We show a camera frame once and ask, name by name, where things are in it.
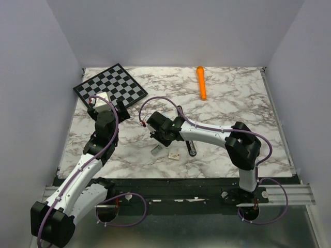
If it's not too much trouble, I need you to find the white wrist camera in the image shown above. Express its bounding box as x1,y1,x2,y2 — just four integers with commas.
141,120,156,137
87,92,111,113

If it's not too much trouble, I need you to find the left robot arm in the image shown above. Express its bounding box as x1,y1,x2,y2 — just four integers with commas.
30,96,130,247

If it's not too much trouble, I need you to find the white staples box sleeve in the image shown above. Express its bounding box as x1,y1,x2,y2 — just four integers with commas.
168,152,180,161

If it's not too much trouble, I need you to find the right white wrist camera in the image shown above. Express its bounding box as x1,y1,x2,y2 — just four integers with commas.
141,120,156,137

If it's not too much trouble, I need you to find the black stapler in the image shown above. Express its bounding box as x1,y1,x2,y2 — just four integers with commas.
177,105,197,157

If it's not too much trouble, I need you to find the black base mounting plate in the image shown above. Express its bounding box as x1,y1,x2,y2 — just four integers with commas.
88,178,269,216

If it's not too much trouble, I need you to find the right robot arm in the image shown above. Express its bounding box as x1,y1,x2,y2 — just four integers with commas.
145,112,261,203

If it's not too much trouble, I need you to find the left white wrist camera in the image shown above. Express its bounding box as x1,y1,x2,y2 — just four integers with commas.
87,92,111,113

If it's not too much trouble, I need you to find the black grey chessboard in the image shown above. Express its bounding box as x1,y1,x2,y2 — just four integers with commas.
73,64,148,114

